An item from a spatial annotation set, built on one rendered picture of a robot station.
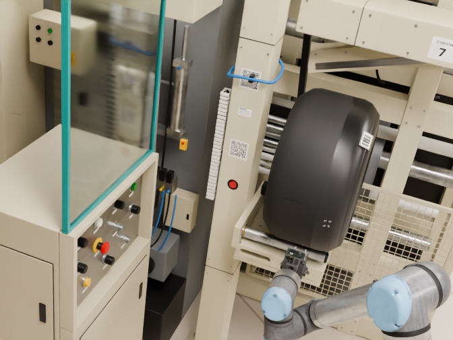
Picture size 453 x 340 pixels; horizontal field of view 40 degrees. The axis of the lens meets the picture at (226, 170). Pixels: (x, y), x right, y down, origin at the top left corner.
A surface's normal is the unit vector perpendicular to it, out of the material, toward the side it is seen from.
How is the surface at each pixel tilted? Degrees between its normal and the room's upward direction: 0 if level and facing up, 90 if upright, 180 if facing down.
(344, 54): 90
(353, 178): 69
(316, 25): 90
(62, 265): 90
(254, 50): 90
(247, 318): 0
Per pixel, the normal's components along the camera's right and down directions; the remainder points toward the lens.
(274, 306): -0.32, 0.25
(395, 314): -0.84, 0.08
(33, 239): -0.34, 0.44
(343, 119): -0.01, -0.61
